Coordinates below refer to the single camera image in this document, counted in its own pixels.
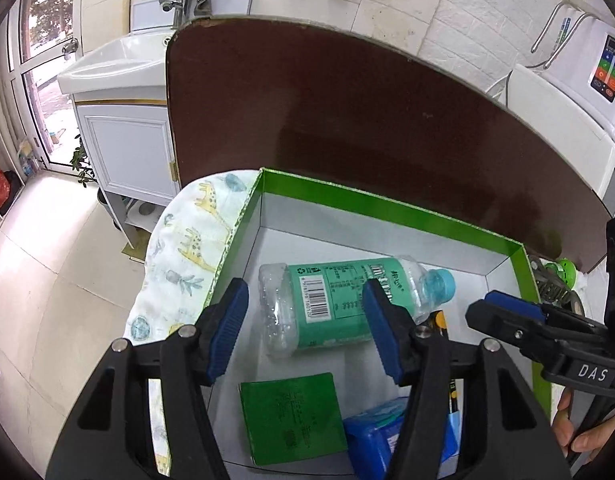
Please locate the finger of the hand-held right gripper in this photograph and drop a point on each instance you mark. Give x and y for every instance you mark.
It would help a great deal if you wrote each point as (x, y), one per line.
(507, 330)
(515, 305)

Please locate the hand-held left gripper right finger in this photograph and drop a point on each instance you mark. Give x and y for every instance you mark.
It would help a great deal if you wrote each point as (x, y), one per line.
(382, 330)

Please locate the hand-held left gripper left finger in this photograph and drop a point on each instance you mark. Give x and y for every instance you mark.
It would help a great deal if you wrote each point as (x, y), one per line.
(227, 330)

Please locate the black marker with white cap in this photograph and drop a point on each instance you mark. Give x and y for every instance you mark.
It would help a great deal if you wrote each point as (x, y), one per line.
(440, 321)

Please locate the green label plastic bottle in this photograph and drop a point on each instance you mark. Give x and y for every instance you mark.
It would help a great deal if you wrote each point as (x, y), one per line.
(332, 300)

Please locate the green mosquito repellent bottle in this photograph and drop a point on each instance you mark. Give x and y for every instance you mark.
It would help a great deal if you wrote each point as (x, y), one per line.
(565, 267)

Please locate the small green carton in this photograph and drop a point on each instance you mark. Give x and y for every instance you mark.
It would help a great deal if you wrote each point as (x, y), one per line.
(287, 415)

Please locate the blue plastic pack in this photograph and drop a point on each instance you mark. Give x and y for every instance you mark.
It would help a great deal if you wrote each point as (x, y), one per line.
(372, 435)

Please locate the green cardboard box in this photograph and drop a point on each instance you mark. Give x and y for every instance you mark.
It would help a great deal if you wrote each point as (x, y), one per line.
(337, 230)

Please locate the person's right hand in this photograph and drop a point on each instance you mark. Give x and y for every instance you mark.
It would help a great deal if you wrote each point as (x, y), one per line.
(602, 437)

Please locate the giraffe printed blanket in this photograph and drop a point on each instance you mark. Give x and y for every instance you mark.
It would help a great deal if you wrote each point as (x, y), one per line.
(197, 240)

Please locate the white water dispenser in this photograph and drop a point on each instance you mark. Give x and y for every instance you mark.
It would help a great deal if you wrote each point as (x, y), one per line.
(562, 120)

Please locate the white sink cabinet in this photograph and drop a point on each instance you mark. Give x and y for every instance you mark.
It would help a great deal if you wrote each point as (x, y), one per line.
(127, 150)

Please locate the brown wooden headboard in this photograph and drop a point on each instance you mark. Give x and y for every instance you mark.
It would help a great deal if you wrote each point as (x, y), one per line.
(362, 125)

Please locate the green potted plant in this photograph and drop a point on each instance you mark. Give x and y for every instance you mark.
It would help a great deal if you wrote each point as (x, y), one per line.
(82, 165)

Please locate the white water purifier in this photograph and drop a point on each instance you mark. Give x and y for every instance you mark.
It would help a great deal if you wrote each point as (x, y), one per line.
(582, 60)

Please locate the metal purifier spout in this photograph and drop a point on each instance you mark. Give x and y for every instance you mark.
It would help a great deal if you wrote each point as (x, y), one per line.
(562, 42)
(545, 30)

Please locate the small chrome tap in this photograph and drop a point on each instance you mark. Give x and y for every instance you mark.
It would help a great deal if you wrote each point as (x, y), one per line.
(70, 46)

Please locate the window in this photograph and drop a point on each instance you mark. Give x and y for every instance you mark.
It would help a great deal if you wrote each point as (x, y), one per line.
(47, 10)

